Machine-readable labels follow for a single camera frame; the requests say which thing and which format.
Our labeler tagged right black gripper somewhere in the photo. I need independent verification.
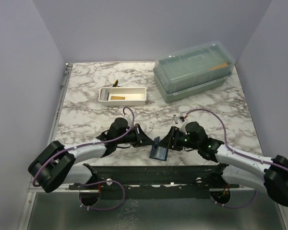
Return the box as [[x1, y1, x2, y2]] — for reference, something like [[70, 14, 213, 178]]
[[157, 126, 200, 151]]

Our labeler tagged yellow black handled screwdriver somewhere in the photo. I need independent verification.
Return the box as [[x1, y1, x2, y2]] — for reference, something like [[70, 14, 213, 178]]
[[112, 80, 119, 87]]

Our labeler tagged gold card lying in tray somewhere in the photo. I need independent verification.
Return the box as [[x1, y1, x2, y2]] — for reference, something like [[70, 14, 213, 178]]
[[110, 96, 125, 101]]

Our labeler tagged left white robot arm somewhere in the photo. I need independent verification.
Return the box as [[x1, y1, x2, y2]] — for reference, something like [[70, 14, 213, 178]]
[[28, 117, 154, 193]]

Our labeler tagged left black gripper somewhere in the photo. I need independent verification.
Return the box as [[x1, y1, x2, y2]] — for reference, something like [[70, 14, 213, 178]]
[[116, 124, 155, 148]]

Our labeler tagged blue card holder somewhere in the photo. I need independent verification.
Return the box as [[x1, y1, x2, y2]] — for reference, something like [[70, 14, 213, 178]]
[[149, 137, 168, 161]]

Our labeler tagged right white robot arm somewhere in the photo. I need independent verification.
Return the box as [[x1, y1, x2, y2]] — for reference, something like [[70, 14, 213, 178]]
[[158, 122, 288, 207]]

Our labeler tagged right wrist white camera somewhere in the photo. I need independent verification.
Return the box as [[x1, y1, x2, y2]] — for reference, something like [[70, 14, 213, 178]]
[[179, 116, 189, 133]]

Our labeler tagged white rectangular tray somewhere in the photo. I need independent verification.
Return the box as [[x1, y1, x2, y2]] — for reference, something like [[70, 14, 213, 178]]
[[98, 87, 147, 106]]

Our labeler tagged left aluminium rail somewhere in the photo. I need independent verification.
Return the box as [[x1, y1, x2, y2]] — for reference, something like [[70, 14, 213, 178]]
[[28, 186, 70, 193]]

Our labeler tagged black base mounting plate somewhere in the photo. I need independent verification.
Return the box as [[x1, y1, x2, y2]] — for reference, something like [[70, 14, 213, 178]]
[[69, 162, 240, 200]]

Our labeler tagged stack of cards in tray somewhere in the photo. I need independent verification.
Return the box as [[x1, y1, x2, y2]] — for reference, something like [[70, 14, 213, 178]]
[[99, 89, 109, 101]]

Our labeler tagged small grey metal cylinder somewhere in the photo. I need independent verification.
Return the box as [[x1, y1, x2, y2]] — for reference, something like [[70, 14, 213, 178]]
[[173, 115, 178, 124]]

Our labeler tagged green bin with clear lid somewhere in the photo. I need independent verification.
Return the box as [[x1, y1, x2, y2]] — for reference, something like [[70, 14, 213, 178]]
[[153, 41, 236, 103]]

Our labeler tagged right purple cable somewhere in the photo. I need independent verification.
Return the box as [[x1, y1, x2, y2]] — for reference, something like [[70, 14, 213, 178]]
[[186, 108, 288, 209]]

